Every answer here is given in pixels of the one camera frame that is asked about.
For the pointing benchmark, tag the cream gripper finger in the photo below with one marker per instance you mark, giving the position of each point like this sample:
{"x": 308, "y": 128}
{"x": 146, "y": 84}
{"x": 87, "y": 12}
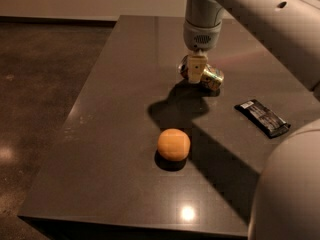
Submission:
{"x": 196, "y": 63}

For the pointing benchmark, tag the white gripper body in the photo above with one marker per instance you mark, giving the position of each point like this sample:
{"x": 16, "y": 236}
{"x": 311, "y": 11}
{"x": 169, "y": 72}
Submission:
{"x": 201, "y": 37}

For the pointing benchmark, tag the orange soda can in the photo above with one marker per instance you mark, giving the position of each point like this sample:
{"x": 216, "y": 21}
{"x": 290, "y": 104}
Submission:
{"x": 212, "y": 78}

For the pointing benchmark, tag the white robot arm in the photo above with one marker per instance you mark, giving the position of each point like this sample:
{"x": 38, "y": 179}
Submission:
{"x": 286, "y": 203}

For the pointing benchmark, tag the orange fruit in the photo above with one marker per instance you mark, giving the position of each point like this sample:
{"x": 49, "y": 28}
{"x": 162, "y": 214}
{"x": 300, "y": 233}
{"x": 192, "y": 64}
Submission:
{"x": 173, "y": 145}

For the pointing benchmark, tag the black snack bar wrapper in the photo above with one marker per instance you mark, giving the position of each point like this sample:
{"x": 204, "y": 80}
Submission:
{"x": 264, "y": 118}

